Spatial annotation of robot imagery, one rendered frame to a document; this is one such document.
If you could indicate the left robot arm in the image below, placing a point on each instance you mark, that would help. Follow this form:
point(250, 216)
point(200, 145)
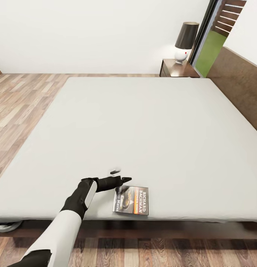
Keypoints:
point(54, 247)

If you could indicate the nightstand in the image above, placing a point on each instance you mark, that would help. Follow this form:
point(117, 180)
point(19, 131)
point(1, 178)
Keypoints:
point(169, 68)

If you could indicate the bed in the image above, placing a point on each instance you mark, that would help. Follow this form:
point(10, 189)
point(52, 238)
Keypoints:
point(191, 141)

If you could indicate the fixed window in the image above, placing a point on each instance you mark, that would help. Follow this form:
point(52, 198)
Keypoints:
point(219, 19)

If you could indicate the hardback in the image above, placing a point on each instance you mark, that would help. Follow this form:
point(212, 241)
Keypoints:
point(131, 199)

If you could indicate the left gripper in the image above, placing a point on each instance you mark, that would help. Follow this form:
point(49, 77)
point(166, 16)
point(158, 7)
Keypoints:
point(112, 182)

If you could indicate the table lamp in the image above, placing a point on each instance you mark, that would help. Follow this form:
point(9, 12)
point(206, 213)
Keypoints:
point(186, 40)

